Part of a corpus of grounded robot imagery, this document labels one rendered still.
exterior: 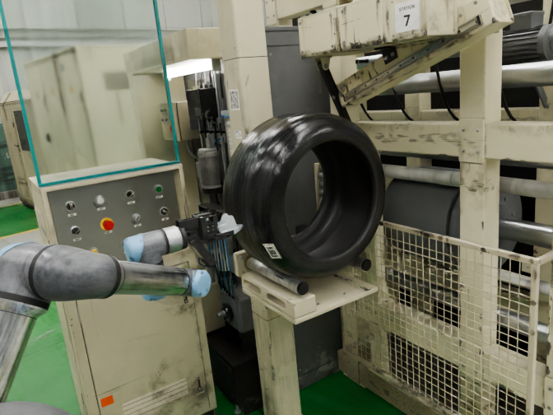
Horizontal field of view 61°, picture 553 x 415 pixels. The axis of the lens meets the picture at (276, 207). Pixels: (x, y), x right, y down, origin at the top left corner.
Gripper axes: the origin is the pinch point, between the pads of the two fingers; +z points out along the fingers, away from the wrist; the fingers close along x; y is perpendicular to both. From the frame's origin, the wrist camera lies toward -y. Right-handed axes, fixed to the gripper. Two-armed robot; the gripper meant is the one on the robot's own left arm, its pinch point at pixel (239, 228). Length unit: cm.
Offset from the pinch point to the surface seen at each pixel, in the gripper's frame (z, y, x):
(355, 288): 41, -32, -6
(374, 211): 47.0, -2.9, -11.1
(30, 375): -66, -112, 174
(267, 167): 7.5, 19.0, -8.7
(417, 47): 61, 50, -20
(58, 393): -55, -112, 141
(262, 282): 12.5, -25.6, 11.5
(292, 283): 13.3, -20.8, -7.0
